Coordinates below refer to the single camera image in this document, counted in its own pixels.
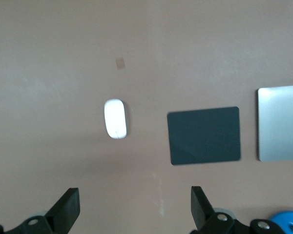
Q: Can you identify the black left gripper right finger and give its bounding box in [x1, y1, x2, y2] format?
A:
[190, 186, 289, 234]

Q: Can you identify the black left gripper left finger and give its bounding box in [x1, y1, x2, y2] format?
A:
[0, 187, 80, 234]

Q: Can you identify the white computer mouse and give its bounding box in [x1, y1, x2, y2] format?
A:
[104, 98, 128, 139]

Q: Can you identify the black mouse pad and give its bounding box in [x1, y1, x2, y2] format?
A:
[167, 106, 242, 166]

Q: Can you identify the blue desk lamp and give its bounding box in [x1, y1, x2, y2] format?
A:
[268, 211, 293, 234]

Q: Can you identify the silver laptop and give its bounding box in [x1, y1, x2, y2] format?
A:
[256, 84, 293, 163]

